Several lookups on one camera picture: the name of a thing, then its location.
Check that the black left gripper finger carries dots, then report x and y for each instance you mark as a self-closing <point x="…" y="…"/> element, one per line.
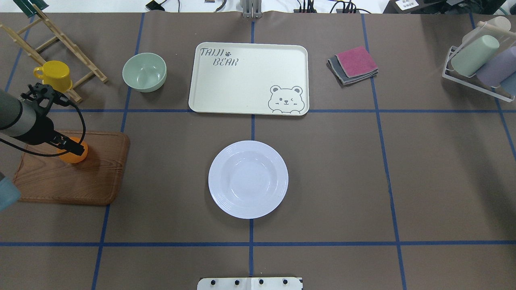
<point x="65" y="145"/>

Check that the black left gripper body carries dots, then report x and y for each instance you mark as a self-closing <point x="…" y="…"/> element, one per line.
<point x="39" y="131"/>

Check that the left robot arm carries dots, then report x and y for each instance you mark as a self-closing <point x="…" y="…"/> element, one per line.
<point x="25" y="119"/>

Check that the cream bear tray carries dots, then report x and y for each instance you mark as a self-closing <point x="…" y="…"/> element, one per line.
<point x="243" y="78"/>

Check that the yellow mug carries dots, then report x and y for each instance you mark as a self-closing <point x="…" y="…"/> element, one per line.
<point x="56" y="74"/>

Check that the wooden cutting board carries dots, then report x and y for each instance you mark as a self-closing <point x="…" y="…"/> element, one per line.
<point x="96" y="180"/>

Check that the dark green mug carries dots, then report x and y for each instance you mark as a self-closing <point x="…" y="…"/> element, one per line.
<point x="27" y="6"/>

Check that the green bowl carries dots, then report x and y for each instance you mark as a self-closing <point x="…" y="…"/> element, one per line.
<point x="145" y="72"/>

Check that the small black device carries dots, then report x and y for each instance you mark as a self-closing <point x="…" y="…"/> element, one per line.
<point x="155" y="5"/>

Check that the white plate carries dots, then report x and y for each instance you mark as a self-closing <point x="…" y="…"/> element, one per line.
<point x="248" y="179"/>

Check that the grey cloth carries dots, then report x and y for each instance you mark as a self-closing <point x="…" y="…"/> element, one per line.
<point x="343" y="78"/>

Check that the pink cloth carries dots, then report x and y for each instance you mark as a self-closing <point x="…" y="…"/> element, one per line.
<point x="356" y="62"/>

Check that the green plastic cup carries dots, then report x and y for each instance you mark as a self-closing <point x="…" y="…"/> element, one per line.
<point x="472" y="57"/>

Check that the purple plastic cup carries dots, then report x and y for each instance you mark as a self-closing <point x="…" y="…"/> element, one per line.
<point x="498" y="68"/>

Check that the blue plastic cup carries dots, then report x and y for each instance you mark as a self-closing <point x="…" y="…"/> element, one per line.
<point x="509" y="84"/>

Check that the beige plastic cup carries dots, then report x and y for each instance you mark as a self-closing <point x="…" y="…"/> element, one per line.
<point x="500" y="22"/>

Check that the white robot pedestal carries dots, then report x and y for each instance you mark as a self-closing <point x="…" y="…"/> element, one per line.
<point x="251" y="283"/>

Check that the aluminium frame post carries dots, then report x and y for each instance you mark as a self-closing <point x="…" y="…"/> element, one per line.
<point x="252" y="9"/>

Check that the white wire cup rack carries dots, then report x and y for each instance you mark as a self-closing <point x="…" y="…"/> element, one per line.
<point x="505" y="41"/>

